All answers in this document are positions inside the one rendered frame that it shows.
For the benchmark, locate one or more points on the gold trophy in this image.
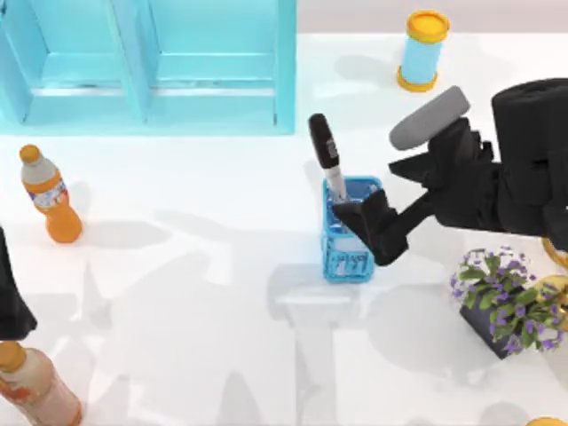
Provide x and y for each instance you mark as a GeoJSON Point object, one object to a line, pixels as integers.
{"type": "Point", "coordinates": [554, 288]}

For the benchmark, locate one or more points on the light blue rack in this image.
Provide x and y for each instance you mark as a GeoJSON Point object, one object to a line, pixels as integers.
{"type": "Point", "coordinates": [213, 71]}

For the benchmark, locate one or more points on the blue basket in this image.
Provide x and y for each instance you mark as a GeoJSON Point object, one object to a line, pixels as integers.
{"type": "Point", "coordinates": [348, 262]}

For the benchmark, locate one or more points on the pale orange bottle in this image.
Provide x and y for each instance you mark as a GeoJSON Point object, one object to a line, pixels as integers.
{"type": "Point", "coordinates": [40, 395]}

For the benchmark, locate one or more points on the yellow round object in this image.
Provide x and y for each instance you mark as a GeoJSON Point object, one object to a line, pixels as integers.
{"type": "Point", "coordinates": [548, 422]}

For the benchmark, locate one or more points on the blue and yellow can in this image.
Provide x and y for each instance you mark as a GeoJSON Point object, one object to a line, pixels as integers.
{"type": "Point", "coordinates": [420, 53]}

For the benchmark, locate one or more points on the pale grey rounded box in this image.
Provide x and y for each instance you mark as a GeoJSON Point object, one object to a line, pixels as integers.
{"type": "Point", "coordinates": [428, 117]}

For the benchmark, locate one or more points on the black and grey screwdriver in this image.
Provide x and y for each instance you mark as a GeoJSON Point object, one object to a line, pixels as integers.
{"type": "Point", "coordinates": [324, 142]}

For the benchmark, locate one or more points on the purple flowers in black pot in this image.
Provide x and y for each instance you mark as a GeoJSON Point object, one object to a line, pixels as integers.
{"type": "Point", "coordinates": [501, 306]}

